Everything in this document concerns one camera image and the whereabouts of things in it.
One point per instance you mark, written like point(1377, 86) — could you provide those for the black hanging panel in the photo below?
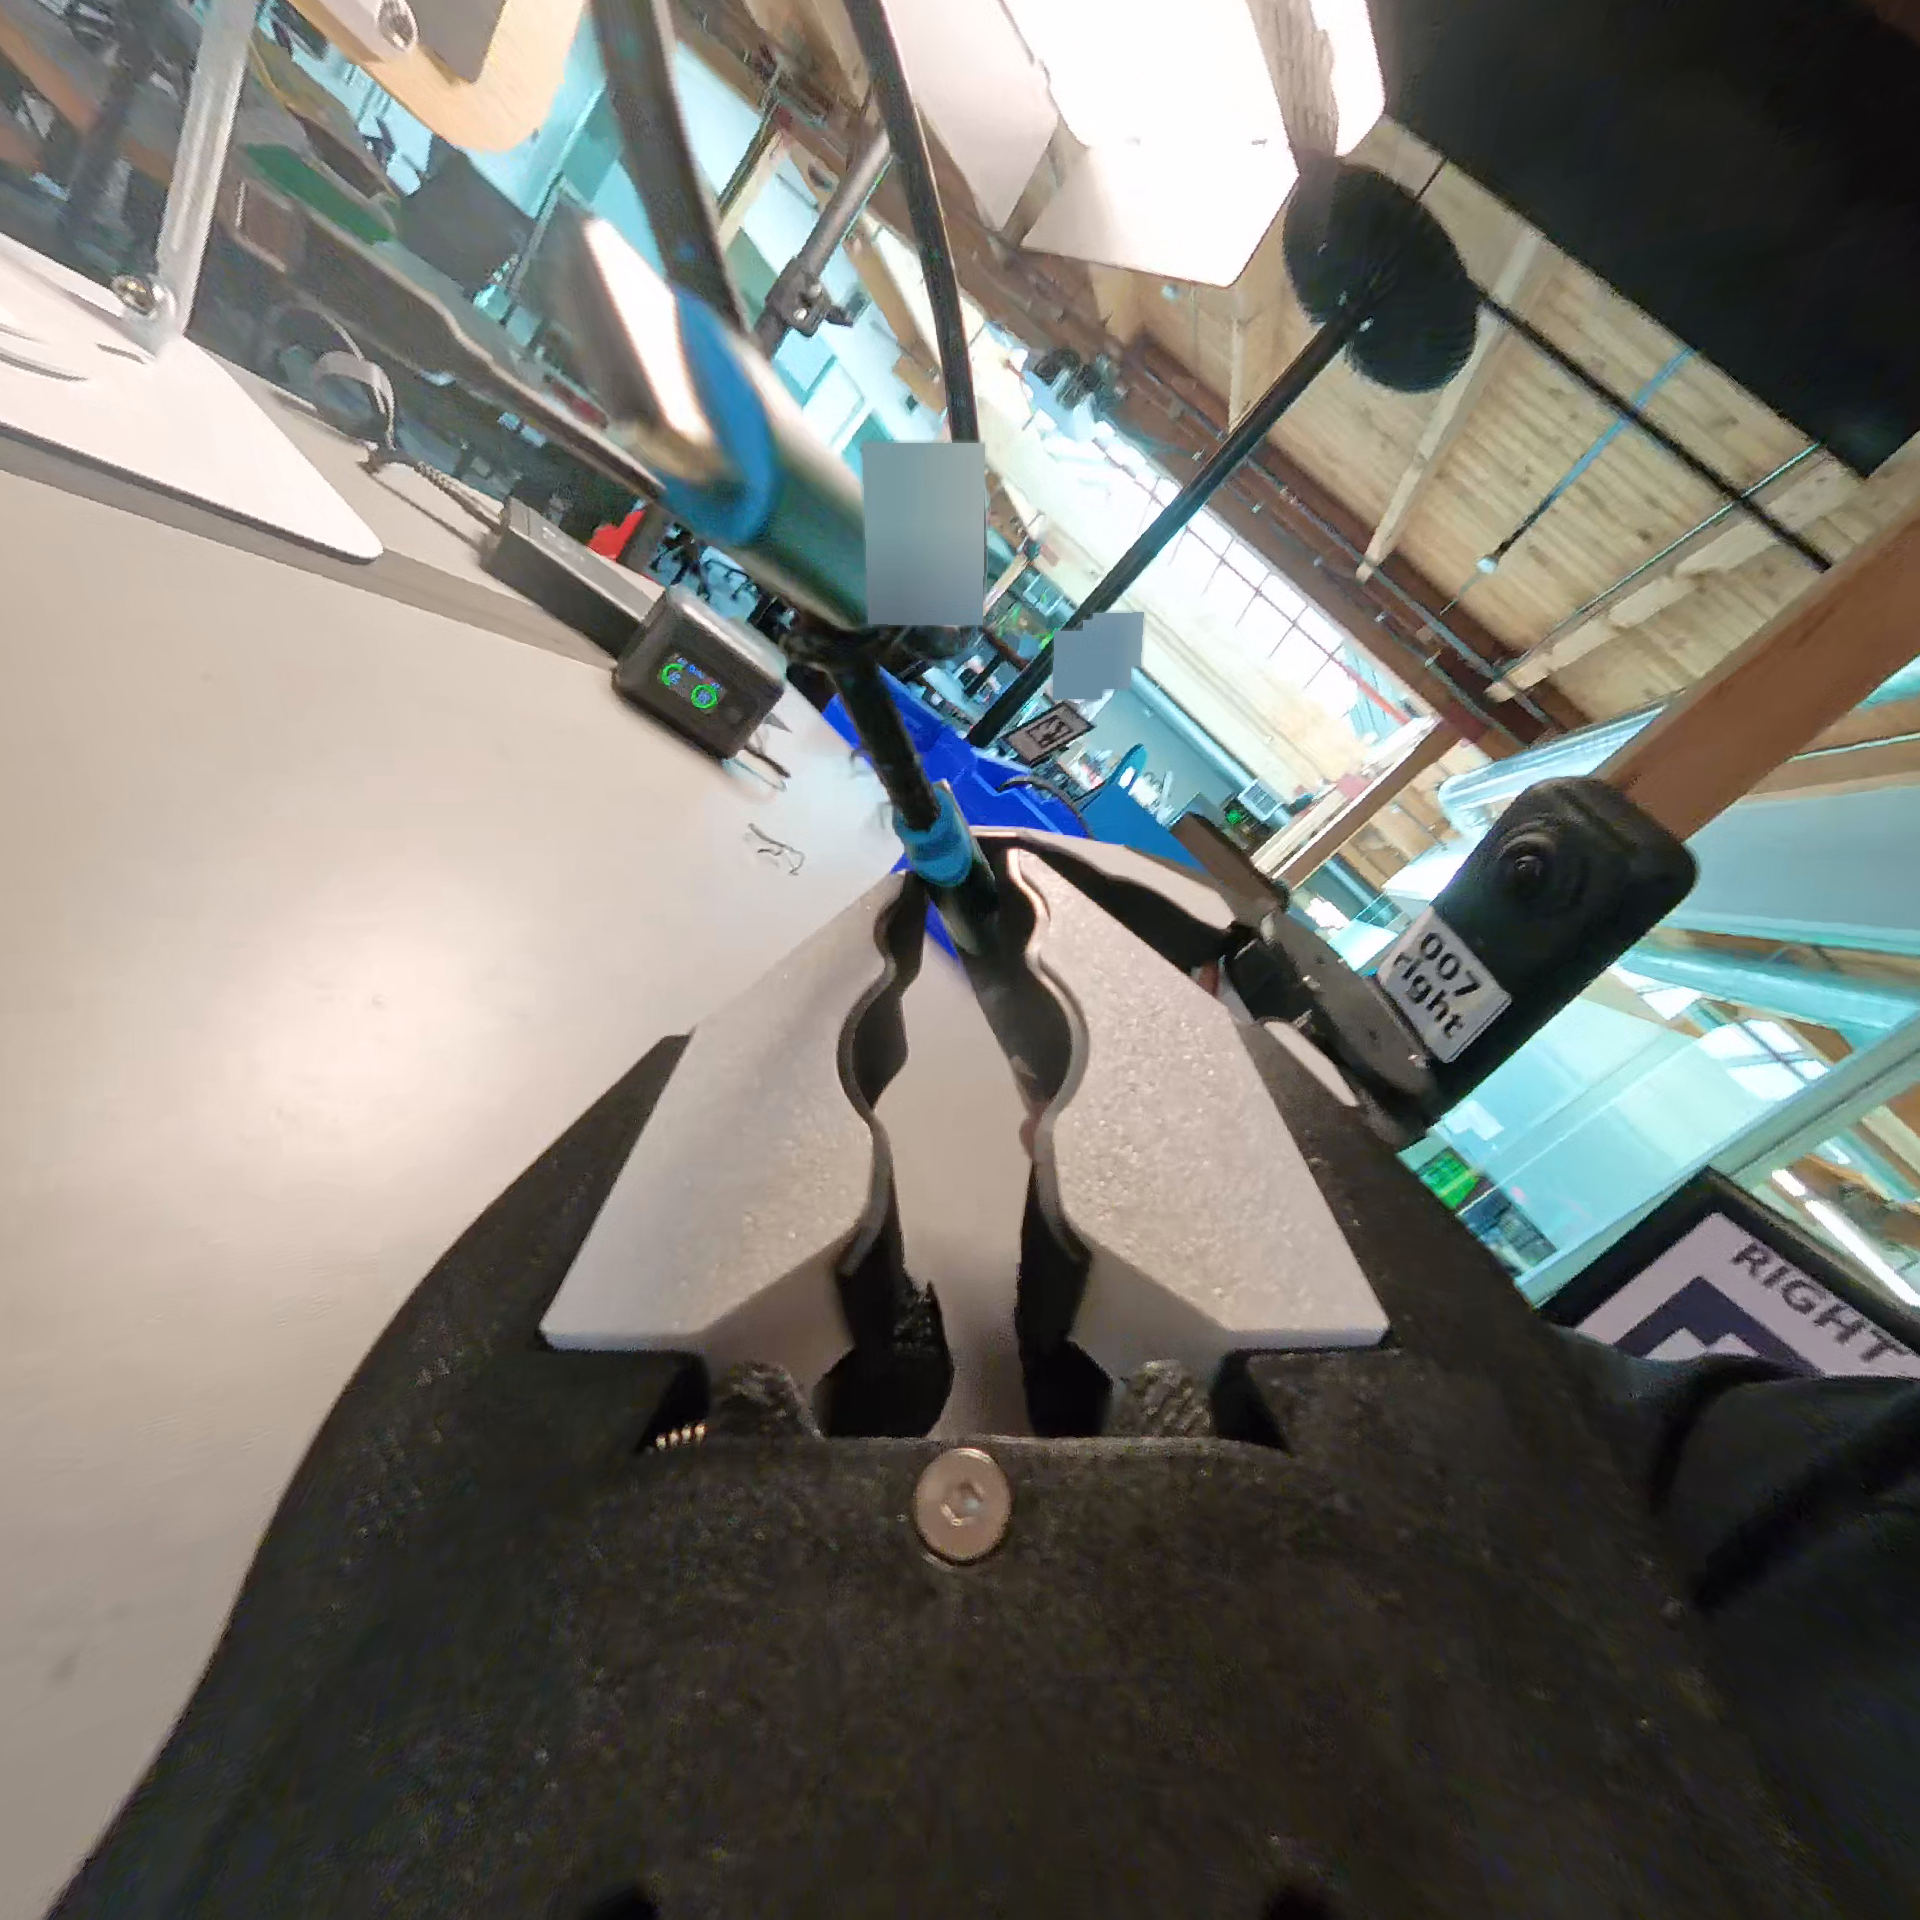
point(1651, 182)

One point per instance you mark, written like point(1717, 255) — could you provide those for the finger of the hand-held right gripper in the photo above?
point(1348, 1019)

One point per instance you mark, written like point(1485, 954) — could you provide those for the black power brick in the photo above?
point(562, 578)

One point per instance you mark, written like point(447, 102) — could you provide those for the grey power bank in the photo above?
point(697, 675)

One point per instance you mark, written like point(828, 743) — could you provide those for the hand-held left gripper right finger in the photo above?
point(1201, 1184)

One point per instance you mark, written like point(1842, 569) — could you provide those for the white stand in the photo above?
point(181, 435)

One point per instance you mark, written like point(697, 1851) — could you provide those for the blue plastic bin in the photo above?
point(921, 713)
point(1020, 797)

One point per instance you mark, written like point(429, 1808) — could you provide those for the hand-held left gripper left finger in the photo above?
point(720, 1170)

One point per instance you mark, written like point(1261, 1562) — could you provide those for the white ceiling light panel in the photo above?
point(1141, 120)

